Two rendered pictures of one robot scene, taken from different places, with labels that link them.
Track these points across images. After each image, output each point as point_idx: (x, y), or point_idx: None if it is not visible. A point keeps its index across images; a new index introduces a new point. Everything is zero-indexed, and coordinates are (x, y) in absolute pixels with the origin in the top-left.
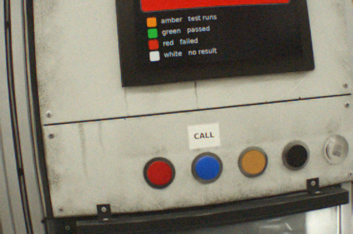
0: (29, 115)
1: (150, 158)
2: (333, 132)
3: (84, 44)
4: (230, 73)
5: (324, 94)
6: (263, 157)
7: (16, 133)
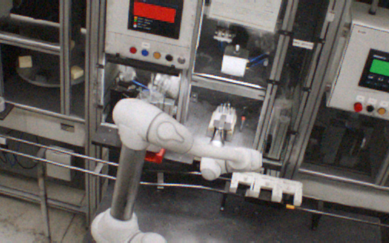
0: (103, 26)
1: (131, 46)
2: (181, 55)
3: (119, 15)
4: (154, 34)
5: (181, 45)
6: (159, 55)
7: (99, 29)
